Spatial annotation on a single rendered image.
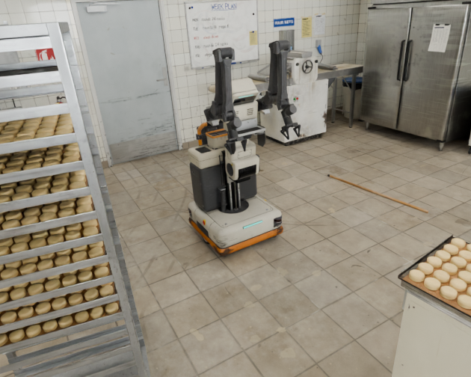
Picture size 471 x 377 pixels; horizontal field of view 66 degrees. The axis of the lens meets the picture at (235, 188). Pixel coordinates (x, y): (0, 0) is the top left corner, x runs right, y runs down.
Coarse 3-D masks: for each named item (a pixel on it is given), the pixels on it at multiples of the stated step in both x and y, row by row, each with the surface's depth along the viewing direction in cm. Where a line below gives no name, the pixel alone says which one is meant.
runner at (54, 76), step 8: (48, 72) 101; (56, 72) 102; (0, 80) 98; (8, 80) 99; (16, 80) 100; (24, 80) 100; (32, 80) 101; (40, 80) 102; (48, 80) 102; (56, 80) 103; (0, 88) 99
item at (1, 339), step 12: (84, 312) 143; (96, 312) 143; (108, 312) 143; (36, 324) 139; (48, 324) 139; (60, 324) 139; (72, 324) 141; (0, 336) 135; (12, 336) 134; (24, 336) 136; (36, 336) 136
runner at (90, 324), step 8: (120, 312) 141; (96, 320) 139; (104, 320) 140; (112, 320) 141; (64, 328) 135; (72, 328) 137; (80, 328) 138; (40, 336) 133; (48, 336) 134; (56, 336) 135; (8, 344) 130; (16, 344) 131; (24, 344) 132; (32, 344) 133; (0, 352) 130
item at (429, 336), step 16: (416, 304) 134; (432, 304) 129; (416, 320) 136; (432, 320) 130; (448, 320) 125; (400, 336) 145; (416, 336) 138; (432, 336) 132; (448, 336) 127; (464, 336) 122; (400, 352) 148; (416, 352) 141; (432, 352) 134; (448, 352) 129; (464, 352) 124; (400, 368) 150; (416, 368) 143; (432, 368) 137; (448, 368) 131; (464, 368) 125
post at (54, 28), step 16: (64, 48) 98; (64, 64) 99; (64, 80) 101; (80, 112) 106; (80, 128) 107; (80, 144) 109; (96, 176) 115; (96, 192) 116; (96, 208) 118; (112, 240) 125; (112, 256) 127; (112, 272) 130; (128, 304) 137; (128, 320) 140; (144, 368) 153
